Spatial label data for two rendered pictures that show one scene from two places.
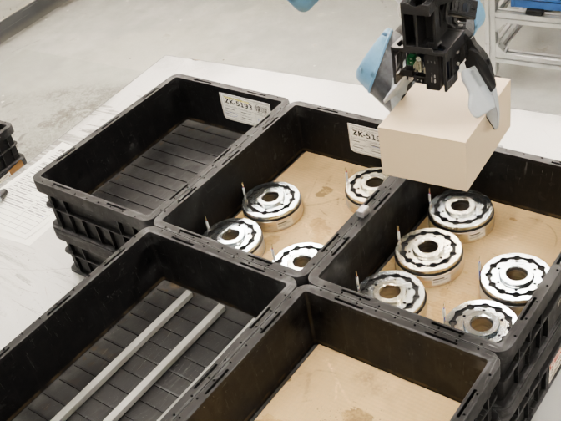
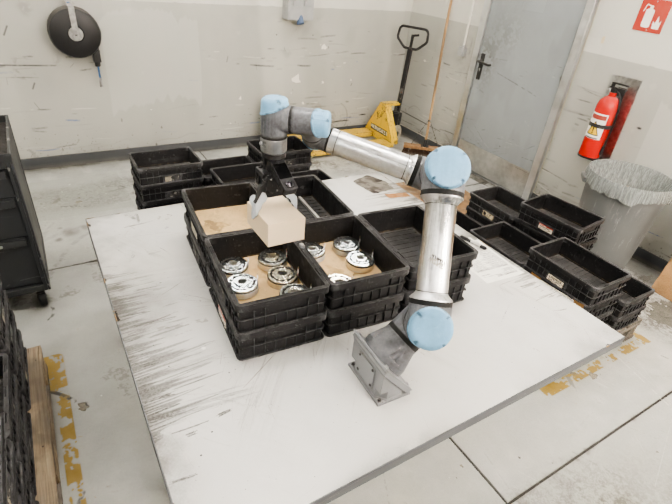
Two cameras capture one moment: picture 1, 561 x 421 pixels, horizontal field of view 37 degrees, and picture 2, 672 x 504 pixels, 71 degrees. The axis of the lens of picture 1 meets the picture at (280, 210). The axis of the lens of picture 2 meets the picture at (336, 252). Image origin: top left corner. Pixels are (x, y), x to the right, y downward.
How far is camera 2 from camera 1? 206 cm
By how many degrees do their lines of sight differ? 83
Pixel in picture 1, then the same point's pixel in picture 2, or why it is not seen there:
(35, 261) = not seen: hidden behind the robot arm
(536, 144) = (368, 424)
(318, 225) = (338, 270)
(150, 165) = not seen: hidden behind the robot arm
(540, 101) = not seen: outside the picture
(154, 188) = (412, 249)
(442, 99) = (278, 209)
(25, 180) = (493, 256)
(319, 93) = (514, 372)
